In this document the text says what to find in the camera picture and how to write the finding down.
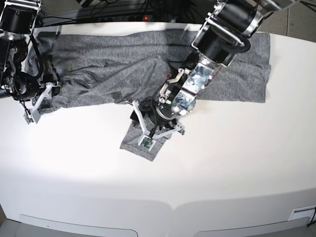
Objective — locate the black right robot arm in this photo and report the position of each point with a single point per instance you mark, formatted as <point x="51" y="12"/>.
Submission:
<point x="17" y="23"/>

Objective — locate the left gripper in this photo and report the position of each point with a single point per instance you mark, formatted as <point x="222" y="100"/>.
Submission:
<point x="160" y="118"/>

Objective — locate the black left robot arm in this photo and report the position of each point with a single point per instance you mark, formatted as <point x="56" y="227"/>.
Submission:
<point x="225" y="33"/>

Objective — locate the black power strip red light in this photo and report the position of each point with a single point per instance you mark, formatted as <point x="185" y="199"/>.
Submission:
<point x="131" y="18"/>

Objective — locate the grey long-sleeve T-shirt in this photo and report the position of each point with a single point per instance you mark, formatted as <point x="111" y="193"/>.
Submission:
<point x="98" y="70"/>

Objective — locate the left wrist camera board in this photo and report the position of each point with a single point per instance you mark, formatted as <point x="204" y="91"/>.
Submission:
<point x="146" y="142"/>

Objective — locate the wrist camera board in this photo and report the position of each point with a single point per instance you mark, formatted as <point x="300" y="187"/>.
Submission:
<point x="146" y="142"/>
<point x="28" y="118"/>

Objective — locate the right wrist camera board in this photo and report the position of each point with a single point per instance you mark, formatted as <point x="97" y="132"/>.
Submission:
<point x="28" y="118"/>

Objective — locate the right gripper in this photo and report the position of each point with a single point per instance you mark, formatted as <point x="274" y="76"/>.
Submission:
<point x="23" y="87"/>

